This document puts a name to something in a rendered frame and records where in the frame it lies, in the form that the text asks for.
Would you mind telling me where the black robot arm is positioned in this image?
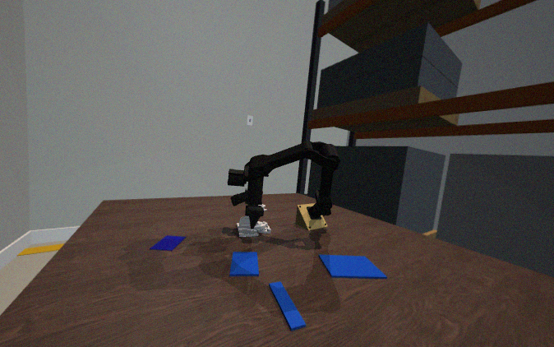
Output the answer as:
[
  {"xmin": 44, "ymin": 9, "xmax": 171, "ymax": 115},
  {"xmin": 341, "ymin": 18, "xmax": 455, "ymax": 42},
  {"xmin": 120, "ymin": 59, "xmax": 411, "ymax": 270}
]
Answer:
[{"xmin": 228, "ymin": 141, "xmax": 340, "ymax": 220}]

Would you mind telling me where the blue flat bar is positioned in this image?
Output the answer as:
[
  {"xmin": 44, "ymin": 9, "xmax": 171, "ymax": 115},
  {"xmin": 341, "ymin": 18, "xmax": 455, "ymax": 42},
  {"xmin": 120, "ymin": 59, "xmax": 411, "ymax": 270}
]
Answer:
[{"xmin": 269, "ymin": 281, "xmax": 306, "ymax": 331}]

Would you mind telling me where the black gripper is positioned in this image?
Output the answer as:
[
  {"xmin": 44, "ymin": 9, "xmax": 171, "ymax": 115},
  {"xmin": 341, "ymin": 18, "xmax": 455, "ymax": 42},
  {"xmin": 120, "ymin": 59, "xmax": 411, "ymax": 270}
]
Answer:
[{"xmin": 245, "ymin": 187, "xmax": 264, "ymax": 229}]

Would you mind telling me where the blue flat rectangular plate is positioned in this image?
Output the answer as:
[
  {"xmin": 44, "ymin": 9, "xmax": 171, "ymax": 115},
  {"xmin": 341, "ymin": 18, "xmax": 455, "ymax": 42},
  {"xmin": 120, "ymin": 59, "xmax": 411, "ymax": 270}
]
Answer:
[
  {"xmin": 318, "ymin": 254, "xmax": 387, "ymax": 279},
  {"xmin": 229, "ymin": 252, "xmax": 259, "ymax": 276},
  {"xmin": 150, "ymin": 235, "xmax": 185, "ymax": 251}
]

